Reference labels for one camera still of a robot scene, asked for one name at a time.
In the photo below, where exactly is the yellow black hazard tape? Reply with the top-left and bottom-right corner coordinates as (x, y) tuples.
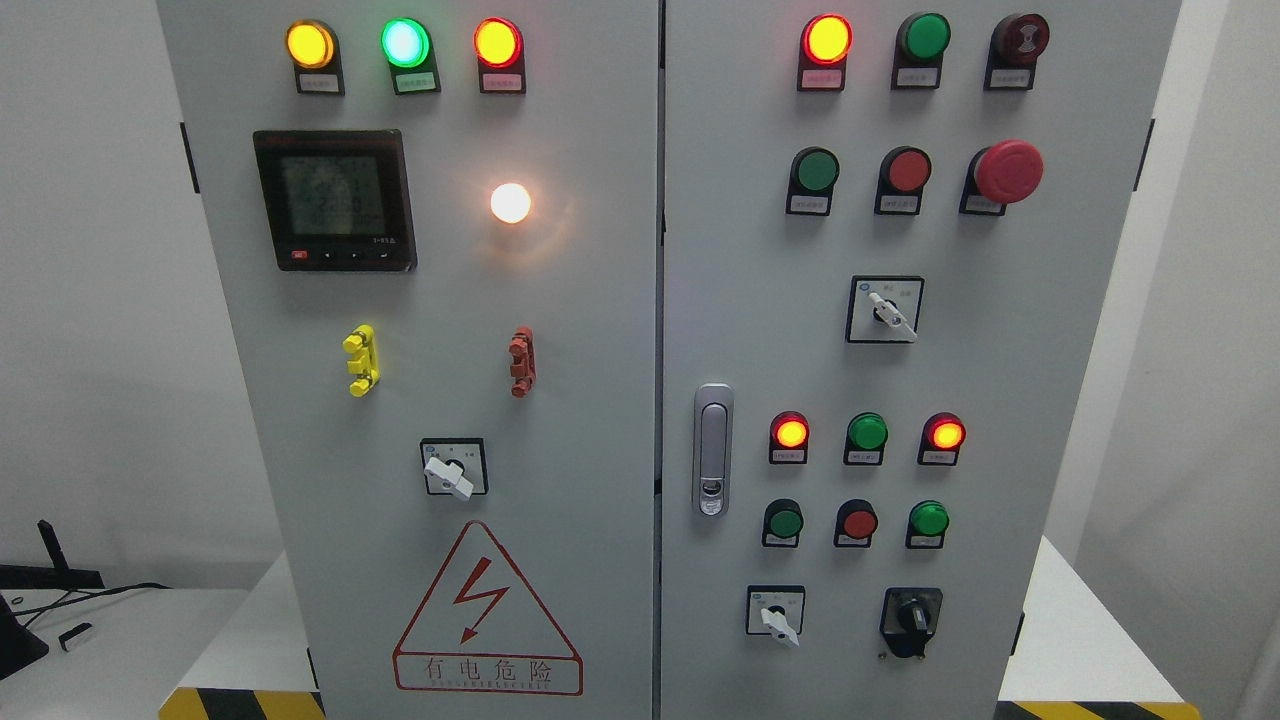
(157, 687), (326, 719)
(993, 700), (1202, 720)

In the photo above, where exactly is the left grey cabinet door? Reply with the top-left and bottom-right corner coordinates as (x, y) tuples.
(157, 1), (659, 719)

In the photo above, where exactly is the dark red buzzer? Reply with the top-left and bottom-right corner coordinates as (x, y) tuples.
(984, 13), (1051, 91)

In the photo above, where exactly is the red push button lower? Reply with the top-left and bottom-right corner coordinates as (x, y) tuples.
(832, 498), (879, 548)

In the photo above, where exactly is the black rotary knob switch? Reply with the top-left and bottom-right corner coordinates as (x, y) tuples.
(879, 587), (943, 659)

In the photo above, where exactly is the red indicator lower right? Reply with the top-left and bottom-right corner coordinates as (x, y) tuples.
(916, 413), (968, 466)

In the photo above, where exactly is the silver door latch handle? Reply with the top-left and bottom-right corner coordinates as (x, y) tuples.
(692, 383), (733, 518)

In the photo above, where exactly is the red push button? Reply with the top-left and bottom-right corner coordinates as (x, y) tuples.
(874, 146), (932, 217)
(832, 498), (879, 548)

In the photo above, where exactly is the right grey cabinet door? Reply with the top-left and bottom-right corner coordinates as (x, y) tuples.
(660, 1), (1180, 719)

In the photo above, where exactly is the green push button lower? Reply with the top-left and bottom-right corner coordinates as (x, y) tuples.
(762, 498), (804, 548)

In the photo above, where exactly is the upper right white selector switch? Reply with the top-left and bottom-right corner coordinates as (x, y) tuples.
(845, 275), (925, 345)

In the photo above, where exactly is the yellow indicator light top left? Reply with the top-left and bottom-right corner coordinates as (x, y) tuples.
(285, 19), (346, 96)

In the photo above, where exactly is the yellow black hazard tape right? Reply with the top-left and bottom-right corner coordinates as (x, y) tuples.
(993, 700), (1202, 720)

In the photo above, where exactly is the black digital power meter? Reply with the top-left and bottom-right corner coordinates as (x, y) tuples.
(253, 129), (417, 272)

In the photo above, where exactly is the black cable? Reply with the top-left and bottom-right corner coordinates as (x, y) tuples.
(0, 582), (173, 632)

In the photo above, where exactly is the red emergency stop button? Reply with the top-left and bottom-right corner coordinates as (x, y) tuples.
(957, 138), (1044, 217)

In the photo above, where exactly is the black device with antenna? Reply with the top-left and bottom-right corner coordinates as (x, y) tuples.
(0, 519), (105, 591)

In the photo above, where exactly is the red terminal clip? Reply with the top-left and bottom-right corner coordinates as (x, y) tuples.
(507, 325), (538, 398)

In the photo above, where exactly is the green indicator lower middle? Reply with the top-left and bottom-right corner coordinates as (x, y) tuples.
(844, 413), (890, 466)

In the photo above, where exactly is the green push button upper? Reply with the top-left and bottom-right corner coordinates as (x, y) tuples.
(785, 146), (840, 217)

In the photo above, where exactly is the left door white selector switch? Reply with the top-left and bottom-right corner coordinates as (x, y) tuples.
(420, 437), (489, 502)

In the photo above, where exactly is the grey cabinet door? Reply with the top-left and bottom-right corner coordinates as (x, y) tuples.
(660, 1), (1180, 719)
(157, 1), (659, 719)

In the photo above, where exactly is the green illuminated button lower right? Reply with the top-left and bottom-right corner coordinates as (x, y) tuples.
(904, 500), (951, 550)

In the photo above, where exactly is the red lit indicator lower left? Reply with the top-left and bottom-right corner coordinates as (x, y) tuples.
(768, 411), (810, 465)

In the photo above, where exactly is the red electric warning sticker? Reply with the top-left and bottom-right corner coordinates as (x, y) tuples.
(392, 521), (582, 696)

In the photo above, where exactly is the green indicator light top right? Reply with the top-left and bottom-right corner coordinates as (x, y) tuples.
(891, 12), (952, 90)

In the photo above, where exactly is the yellow terminal clip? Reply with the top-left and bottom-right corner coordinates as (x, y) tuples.
(342, 324), (381, 398)

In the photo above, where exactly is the red indicator light top right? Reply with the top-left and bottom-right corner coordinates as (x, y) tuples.
(796, 13), (854, 92)

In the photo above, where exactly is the green lit indicator light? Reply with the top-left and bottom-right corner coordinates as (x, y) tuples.
(380, 17), (442, 95)

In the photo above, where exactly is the black monitor stand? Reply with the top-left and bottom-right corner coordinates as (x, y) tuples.
(0, 597), (49, 680)

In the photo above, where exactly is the white glowing lamp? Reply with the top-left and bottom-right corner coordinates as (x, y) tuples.
(490, 182), (532, 225)

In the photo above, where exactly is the yellow black hazard tape left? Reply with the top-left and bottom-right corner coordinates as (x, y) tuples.
(157, 687), (326, 719)

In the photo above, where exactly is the lower white selector switch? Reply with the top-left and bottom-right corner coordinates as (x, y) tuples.
(745, 584), (806, 648)

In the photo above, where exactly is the red push button upper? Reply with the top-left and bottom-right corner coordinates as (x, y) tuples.
(874, 146), (932, 217)

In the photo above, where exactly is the green push button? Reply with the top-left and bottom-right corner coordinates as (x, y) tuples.
(762, 498), (804, 548)
(785, 146), (840, 217)

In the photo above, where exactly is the red indicator light left door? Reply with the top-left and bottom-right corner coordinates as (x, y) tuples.
(474, 17), (527, 94)

